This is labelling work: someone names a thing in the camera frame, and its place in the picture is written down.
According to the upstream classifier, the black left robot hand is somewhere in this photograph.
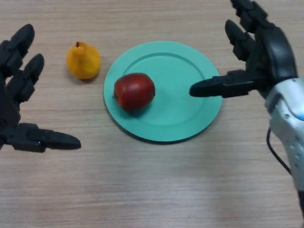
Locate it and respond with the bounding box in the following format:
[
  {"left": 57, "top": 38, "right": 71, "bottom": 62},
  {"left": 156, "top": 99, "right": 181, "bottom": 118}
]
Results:
[{"left": 0, "top": 23, "right": 82, "bottom": 153}]

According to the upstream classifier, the red apple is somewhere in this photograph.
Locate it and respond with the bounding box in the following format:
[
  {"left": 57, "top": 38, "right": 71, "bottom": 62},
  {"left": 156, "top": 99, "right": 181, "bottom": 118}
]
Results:
[{"left": 113, "top": 73, "right": 156, "bottom": 112}]

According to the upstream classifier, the yellow pear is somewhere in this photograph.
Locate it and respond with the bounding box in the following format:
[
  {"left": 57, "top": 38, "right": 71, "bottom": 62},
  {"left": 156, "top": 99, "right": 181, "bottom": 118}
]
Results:
[{"left": 66, "top": 41, "right": 101, "bottom": 80}]

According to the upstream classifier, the green round plate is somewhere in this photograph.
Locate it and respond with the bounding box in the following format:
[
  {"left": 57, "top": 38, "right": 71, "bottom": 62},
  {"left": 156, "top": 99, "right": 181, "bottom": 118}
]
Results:
[{"left": 103, "top": 41, "right": 223, "bottom": 143}]

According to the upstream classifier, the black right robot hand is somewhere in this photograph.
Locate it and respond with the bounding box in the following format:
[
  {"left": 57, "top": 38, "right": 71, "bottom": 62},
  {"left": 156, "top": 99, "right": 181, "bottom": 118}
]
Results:
[{"left": 189, "top": 0, "right": 299, "bottom": 100}]

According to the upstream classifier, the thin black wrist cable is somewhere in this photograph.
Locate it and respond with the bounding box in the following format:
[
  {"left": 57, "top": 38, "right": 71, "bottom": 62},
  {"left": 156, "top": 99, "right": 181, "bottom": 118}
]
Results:
[{"left": 266, "top": 127, "right": 293, "bottom": 175}]

